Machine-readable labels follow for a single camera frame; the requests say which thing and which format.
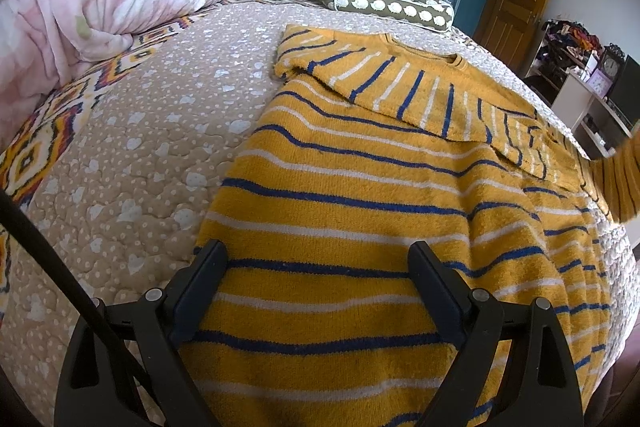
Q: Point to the beige quilted bedspread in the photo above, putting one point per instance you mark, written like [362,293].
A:
[236,53]

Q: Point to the cluttered clothes pile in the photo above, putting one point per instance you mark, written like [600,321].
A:
[564,48]

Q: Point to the white shelf unit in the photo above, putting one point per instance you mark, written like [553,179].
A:
[594,122]

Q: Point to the pink floral duvet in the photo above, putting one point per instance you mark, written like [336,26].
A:
[46,44]

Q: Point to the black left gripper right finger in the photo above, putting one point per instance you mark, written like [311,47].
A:
[538,386]

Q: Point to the green white-dotted bolster pillow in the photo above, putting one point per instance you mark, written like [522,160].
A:
[435,15]

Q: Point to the desk clock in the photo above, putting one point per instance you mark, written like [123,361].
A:
[611,61]

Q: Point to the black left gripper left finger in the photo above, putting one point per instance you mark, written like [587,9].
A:
[99,385]

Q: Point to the yellow striped knit sweater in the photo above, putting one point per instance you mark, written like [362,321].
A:
[368,147]

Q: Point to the black television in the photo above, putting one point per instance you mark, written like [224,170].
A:
[625,94]

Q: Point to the colourful patterned blanket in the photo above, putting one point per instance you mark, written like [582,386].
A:
[50,126]

